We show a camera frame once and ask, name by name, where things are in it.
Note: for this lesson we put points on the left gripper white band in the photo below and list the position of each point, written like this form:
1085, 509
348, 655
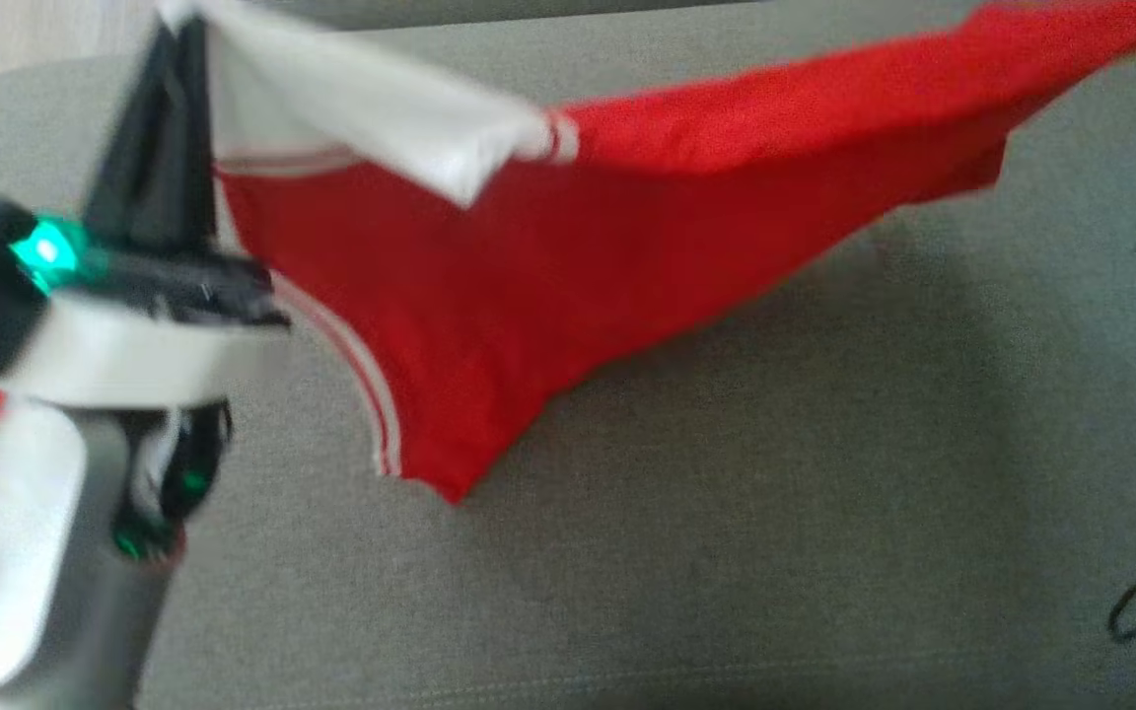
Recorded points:
144, 345

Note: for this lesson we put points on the grey sofa seat cushion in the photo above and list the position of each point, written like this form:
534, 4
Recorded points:
726, 493

